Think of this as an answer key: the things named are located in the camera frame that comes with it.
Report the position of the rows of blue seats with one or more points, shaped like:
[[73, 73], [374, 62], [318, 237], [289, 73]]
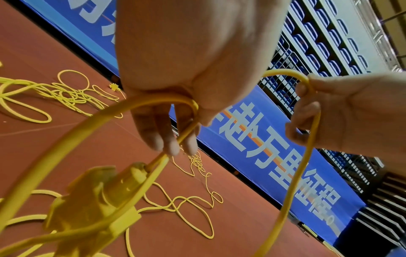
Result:
[[323, 40]]

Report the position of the person's left hand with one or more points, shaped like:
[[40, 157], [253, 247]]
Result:
[[196, 45]]

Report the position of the blue banner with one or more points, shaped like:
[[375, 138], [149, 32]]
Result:
[[266, 145]]

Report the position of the person's right hand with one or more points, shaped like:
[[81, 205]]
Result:
[[361, 120]]

